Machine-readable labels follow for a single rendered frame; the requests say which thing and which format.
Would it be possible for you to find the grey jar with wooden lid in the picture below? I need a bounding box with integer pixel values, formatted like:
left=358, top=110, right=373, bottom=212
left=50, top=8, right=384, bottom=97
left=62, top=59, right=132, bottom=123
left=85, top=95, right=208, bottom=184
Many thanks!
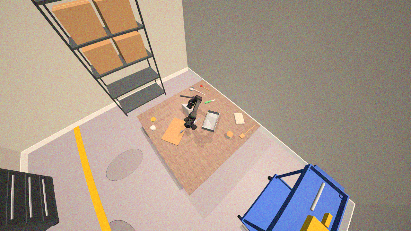
left=226, top=131, right=233, bottom=139

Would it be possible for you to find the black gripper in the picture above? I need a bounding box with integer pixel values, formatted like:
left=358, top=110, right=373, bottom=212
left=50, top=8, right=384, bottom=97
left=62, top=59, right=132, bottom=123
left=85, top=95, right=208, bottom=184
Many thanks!
left=184, top=117, right=197, bottom=130

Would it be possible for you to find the grey roasting tin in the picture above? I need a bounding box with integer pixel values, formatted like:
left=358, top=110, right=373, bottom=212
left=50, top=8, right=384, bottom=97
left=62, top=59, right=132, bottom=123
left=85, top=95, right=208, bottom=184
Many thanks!
left=202, top=110, right=220, bottom=132

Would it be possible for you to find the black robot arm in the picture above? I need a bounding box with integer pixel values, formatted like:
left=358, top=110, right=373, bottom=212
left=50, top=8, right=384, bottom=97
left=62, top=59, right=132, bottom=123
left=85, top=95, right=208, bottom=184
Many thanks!
left=184, top=95, right=202, bottom=128

